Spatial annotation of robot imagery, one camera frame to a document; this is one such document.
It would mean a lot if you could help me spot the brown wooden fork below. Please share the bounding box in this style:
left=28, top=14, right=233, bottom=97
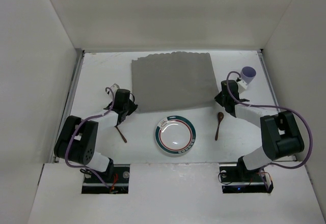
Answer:
left=115, top=126, right=127, bottom=143

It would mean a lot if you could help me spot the lilac plastic cup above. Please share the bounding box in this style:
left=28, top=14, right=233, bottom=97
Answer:
left=240, top=66, right=257, bottom=85

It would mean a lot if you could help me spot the grey cloth placemat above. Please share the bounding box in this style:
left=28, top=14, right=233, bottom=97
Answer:
left=131, top=51, right=219, bottom=113

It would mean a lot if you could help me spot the white plate with teal rim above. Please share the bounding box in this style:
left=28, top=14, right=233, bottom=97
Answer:
left=154, top=116, right=197, bottom=157

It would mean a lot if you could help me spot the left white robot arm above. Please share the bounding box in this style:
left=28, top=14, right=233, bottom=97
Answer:
left=54, top=87, right=138, bottom=183

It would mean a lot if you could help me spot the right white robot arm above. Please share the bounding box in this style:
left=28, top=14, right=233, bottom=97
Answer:
left=214, top=80, right=305, bottom=182

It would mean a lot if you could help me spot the brown wooden spoon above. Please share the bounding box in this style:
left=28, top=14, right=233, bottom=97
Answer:
left=214, top=112, right=224, bottom=141

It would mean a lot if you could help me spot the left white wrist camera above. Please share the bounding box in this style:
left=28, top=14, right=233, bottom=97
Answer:
left=110, top=83, right=120, bottom=94

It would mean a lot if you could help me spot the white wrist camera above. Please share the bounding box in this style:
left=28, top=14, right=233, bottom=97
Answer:
left=110, top=83, right=120, bottom=94
left=236, top=78, right=248, bottom=94

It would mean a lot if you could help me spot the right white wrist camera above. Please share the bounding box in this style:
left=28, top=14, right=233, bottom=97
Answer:
left=236, top=78, right=248, bottom=94

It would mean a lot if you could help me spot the left aluminium table rail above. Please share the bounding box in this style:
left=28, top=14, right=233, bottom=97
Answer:
left=54, top=48, right=85, bottom=147

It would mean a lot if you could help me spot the aluminium table rail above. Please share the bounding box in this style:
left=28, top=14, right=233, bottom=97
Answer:
left=257, top=48, right=297, bottom=161
left=54, top=48, right=85, bottom=147

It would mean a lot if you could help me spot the right aluminium table rail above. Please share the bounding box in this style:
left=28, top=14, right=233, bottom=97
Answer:
left=257, top=48, right=297, bottom=161

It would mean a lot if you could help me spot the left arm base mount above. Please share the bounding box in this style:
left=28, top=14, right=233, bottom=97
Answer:
left=80, top=164, right=130, bottom=194

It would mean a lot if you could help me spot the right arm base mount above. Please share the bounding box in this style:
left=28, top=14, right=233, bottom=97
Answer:
left=218, top=164, right=274, bottom=194

